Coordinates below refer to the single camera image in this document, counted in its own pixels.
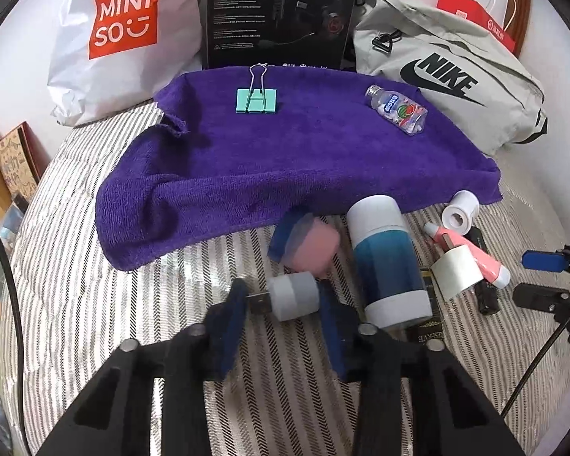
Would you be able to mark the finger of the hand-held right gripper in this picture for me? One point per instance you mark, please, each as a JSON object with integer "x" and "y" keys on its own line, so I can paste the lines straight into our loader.
{"x": 534, "y": 297}
{"x": 541, "y": 260}

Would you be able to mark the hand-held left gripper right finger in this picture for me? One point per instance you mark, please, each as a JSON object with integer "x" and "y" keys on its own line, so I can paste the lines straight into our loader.
{"x": 332, "y": 337}

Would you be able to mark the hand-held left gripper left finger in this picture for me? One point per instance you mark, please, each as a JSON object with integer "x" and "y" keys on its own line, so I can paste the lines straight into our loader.
{"x": 230, "y": 327}

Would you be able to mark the black lipstick tube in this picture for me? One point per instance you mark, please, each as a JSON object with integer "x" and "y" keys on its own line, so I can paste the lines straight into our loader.
{"x": 487, "y": 300}

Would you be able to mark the pink squeeze tube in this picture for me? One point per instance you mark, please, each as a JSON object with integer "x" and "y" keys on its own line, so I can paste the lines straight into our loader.
{"x": 489, "y": 266}

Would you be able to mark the white usb night light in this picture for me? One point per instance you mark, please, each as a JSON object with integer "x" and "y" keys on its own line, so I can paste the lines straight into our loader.
{"x": 292, "y": 297}

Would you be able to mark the white charger plug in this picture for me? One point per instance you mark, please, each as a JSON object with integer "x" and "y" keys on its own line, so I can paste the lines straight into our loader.
{"x": 456, "y": 273}

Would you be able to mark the black and gold rectangular bottle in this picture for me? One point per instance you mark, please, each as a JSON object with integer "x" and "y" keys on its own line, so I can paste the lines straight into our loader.
{"x": 422, "y": 332}

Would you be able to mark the pink and blue small jar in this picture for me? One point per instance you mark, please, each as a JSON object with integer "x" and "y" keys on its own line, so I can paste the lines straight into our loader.
{"x": 313, "y": 247}

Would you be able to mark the small white cylinder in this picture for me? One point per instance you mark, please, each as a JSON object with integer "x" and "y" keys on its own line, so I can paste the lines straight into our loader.
{"x": 463, "y": 209}

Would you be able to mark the blue and white stick container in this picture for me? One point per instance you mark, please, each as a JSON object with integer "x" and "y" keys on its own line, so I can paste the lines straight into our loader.
{"x": 384, "y": 256}

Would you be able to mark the purple towel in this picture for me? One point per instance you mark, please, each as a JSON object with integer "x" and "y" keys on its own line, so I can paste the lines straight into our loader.
{"x": 266, "y": 166}

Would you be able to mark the grey sports bag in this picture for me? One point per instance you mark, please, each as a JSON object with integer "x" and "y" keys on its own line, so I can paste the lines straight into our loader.
{"x": 456, "y": 95}

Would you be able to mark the small clear candy bottle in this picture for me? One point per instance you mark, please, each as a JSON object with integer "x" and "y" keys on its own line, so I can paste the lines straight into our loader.
{"x": 401, "y": 111}

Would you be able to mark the teal binder clip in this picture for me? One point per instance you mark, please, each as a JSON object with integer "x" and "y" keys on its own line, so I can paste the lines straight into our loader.
{"x": 257, "y": 102}

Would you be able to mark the red paper bag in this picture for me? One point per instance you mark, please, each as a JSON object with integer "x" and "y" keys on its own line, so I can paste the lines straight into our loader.
{"x": 479, "y": 19}

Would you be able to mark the brown wooden headboard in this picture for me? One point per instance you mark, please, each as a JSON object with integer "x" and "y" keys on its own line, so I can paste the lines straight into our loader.
{"x": 522, "y": 4}

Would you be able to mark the white shopping bag red logo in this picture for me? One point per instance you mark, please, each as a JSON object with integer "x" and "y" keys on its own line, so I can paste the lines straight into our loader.
{"x": 123, "y": 33}

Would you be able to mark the black headset box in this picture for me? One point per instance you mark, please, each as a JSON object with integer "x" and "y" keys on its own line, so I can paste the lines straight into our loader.
{"x": 275, "y": 14}

